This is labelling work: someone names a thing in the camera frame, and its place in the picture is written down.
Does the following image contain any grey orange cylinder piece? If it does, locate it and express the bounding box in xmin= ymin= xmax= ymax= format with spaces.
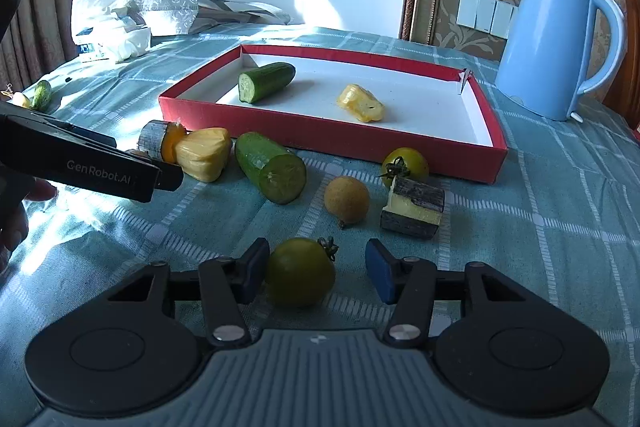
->
xmin=138 ymin=120 xmax=188 ymax=164

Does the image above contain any green tomato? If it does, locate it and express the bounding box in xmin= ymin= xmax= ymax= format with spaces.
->
xmin=265 ymin=236 xmax=338 ymax=310
xmin=380 ymin=147 xmax=430 ymax=188

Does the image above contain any grey yellow layered block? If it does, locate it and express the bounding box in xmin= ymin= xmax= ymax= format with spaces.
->
xmin=380 ymin=176 xmax=445 ymax=239

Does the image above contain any person left hand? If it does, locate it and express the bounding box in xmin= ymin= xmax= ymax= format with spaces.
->
xmin=1 ymin=179 xmax=58 ymax=271

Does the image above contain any large yellow jackfruit piece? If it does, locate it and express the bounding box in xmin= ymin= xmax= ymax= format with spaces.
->
xmin=176 ymin=128 xmax=231 ymax=183

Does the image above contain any yellow banana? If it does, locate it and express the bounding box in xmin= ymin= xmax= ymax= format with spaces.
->
xmin=1 ymin=87 xmax=32 ymax=109

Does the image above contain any small whole cucumber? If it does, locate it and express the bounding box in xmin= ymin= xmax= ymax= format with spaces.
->
xmin=32 ymin=80 xmax=52 ymax=112

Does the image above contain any blue white tissue pack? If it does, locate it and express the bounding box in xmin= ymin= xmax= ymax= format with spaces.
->
xmin=77 ymin=42 xmax=110 ymax=62

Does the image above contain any brown longan centre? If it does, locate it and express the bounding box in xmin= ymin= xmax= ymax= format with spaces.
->
xmin=323 ymin=176 xmax=370 ymax=229

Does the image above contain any large cucumber half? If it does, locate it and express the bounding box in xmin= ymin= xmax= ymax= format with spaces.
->
xmin=234 ymin=131 xmax=307 ymax=205

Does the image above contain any crumpled white plastic bag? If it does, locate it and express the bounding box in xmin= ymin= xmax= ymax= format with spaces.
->
xmin=70 ymin=0 xmax=152 ymax=63

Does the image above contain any cucumber half in tray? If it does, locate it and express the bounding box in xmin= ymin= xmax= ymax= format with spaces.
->
xmin=238 ymin=62 xmax=296 ymax=104

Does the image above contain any grey patterned gift bag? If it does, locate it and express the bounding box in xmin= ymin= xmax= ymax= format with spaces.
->
xmin=130 ymin=0 xmax=292 ymax=37

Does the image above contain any teal plaid bedspread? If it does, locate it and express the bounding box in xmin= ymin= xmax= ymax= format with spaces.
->
xmin=1 ymin=26 xmax=639 ymax=426

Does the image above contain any red shallow cardboard tray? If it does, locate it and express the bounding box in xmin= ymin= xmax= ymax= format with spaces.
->
xmin=158 ymin=43 xmax=508 ymax=183

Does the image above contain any blue electric kettle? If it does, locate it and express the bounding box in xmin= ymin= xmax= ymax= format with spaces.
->
xmin=496 ymin=0 xmax=626 ymax=121

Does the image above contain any wooden chair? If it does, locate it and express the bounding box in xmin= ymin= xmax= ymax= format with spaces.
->
xmin=603 ymin=0 xmax=640 ymax=130

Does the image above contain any white wall switch panel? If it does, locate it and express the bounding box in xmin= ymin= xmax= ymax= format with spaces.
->
xmin=457 ymin=0 xmax=518 ymax=40

